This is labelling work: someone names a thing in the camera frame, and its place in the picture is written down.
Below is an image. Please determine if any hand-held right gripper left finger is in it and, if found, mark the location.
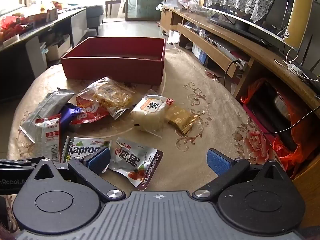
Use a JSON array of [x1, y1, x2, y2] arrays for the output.
[[32, 147, 126, 202]]

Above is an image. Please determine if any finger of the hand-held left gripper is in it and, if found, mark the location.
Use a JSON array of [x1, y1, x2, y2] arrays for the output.
[[0, 156, 47, 168]]

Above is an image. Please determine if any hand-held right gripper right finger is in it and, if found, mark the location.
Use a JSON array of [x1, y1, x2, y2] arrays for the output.
[[192, 149, 290, 202]]

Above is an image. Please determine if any white blue green snack packet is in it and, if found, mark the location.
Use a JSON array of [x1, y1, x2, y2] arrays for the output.
[[62, 136, 112, 164]]

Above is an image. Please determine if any grey packet with fruit print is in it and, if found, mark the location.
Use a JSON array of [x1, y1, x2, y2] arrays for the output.
[[109, 137, 164, 188]]

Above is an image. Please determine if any red and white snack packet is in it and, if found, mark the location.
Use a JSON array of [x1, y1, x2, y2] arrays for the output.
[[35, 114, 62, 163]]

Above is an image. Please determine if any red snack bag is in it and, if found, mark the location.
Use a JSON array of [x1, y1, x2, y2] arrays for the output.
[[71, 94, 110, 125]]

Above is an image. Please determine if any purple snack packet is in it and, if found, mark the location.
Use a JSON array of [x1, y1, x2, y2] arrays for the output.
[[60, 104, 83, 133]]

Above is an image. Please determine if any silver snack packet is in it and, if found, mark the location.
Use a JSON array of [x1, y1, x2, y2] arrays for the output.
[[19, 87, 75, 143]]

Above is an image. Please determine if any clear bag of yellow crisps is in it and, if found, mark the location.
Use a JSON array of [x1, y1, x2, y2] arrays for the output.
[[76, 77, 135, 120]]

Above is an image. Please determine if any red cardboard box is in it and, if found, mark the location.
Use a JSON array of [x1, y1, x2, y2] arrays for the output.
[[61, 37, 167, 85]]

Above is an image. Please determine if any small gold snack packet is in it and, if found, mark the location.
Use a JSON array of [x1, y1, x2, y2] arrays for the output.
[[165, 105, 198, 133]]

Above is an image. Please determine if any white rice cake packet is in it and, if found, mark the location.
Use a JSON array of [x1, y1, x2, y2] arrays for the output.
[[130, 94, 175, 138]]

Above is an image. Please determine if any red plastic bag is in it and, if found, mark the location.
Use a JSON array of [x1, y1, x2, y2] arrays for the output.
[[240, 79, 320, 178]]

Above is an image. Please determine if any dark long desk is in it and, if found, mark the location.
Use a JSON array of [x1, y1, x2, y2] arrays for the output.
[[0, 6, 88, 100]]

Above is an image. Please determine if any blue and white box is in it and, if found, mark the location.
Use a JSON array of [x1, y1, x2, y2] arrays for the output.
[[192, 44, 208, 64]]

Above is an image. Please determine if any wooden television cabinet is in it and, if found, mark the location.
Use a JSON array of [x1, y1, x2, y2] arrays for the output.
[[160, 5, 320, 205]]

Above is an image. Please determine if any white cardboard box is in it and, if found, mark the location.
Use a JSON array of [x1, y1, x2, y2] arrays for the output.
[[46, 35, 72, 62]]

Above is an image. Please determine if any silver media player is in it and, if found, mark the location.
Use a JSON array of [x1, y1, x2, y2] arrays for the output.
[[204, 36, 233, 53]]

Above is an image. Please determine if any white plastic bag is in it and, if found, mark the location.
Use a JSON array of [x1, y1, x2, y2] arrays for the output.
[[167, 30, 180, 44]]

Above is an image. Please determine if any pile of red packets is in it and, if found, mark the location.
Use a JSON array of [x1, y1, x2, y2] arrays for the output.
[[0, 15, 28, 42]]

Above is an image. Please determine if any grey sofa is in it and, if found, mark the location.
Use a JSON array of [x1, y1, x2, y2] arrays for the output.
[[85, 5, 105, 30]]

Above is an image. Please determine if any curved television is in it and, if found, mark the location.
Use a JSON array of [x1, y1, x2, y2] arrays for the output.
[[202, 0, 316, 49]]

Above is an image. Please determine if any small carton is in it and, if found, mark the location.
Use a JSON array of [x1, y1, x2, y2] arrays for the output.
[[47, 7, 58, 22]]

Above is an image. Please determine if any sliding glass door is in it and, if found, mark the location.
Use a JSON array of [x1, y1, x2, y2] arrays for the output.
[[126, 0, 163, 22]]

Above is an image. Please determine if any black cable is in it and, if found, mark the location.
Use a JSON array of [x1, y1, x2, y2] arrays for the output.
[[224, 60, 240, 90]]

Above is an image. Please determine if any white cable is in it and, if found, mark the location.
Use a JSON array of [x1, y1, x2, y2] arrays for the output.
[[275, 46, 310, 78]]

